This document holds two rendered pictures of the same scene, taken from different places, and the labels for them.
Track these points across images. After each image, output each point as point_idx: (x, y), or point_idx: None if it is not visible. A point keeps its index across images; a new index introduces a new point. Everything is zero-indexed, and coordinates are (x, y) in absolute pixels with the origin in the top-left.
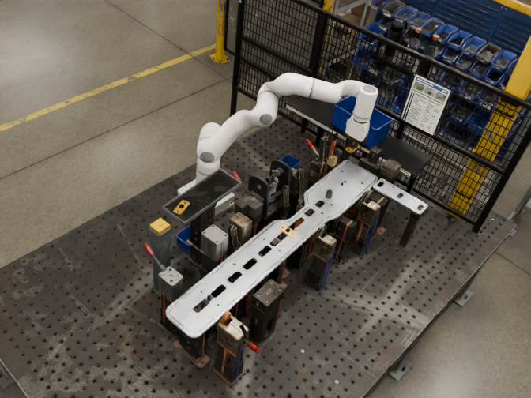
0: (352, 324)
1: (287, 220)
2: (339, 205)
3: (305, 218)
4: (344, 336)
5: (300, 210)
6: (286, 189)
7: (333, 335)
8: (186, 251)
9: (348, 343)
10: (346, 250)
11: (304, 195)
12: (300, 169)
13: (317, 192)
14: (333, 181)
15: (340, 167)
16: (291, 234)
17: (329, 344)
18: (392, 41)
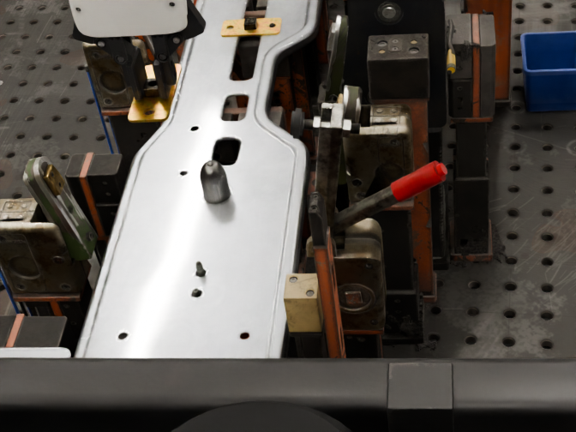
0: (10, 188)
1: (277, 45)
2: (154, 186)
3: (232, 84)
4: (16, 156)
5: (266, 92)
6: (332, 26)
7: (47, 143)
8: (528, 63)
9: (1, 149)
10: (98, 261)
11: (297, 141)
12: (349, 88)
13: (267, 182)
14: (243, 265)
15: (261, 351)
16: (231, 24)
17: (45, 124)
18: (213, 379)
